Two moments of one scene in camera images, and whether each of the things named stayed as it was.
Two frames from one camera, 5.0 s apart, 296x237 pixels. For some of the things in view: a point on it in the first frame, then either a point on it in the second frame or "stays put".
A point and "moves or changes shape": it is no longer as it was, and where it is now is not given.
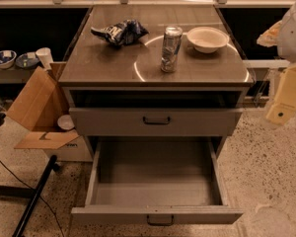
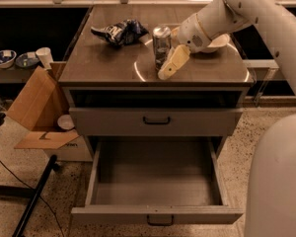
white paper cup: x=45 y=57 stays put
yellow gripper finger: x=290 y=96 -> x=191 y=38
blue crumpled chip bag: x=126 y=32 stays put
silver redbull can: x=171 y=48 moves or changes shape
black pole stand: x=12 y=192 stays put
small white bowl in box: x=65 y=121 stays put
